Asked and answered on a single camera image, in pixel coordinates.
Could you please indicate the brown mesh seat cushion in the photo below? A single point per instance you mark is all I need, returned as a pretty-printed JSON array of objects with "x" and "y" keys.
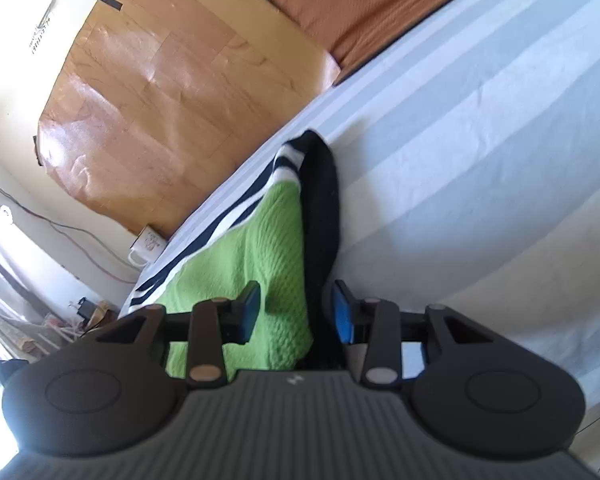
[{"x": 370, "y": 10}]

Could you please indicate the wood-grain wall sheet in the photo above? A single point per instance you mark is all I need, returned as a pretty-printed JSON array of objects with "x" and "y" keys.
[{"x": 155, "y": 100}]

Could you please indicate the black power adapter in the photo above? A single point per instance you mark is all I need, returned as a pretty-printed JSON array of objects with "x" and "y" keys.
[{"x": 86, "y": 308}]

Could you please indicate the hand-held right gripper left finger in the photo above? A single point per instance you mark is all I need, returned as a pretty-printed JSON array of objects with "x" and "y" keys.
[{"x": 250, "y": 310}]

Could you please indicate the blue white striped bedsheet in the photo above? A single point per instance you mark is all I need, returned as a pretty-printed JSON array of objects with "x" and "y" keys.
[{"x": 455, "y": 160}]

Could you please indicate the black and green knit sweater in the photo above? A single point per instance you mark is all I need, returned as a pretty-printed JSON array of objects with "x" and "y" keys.
[{"x": 260, "y": 260}]

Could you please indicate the white enamel mug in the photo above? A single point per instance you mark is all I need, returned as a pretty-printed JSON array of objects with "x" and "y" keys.
[{"x": 150, "y": 247}]

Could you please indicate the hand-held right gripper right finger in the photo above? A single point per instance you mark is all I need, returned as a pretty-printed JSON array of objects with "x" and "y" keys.
[{"x": 342, "y": 315}]

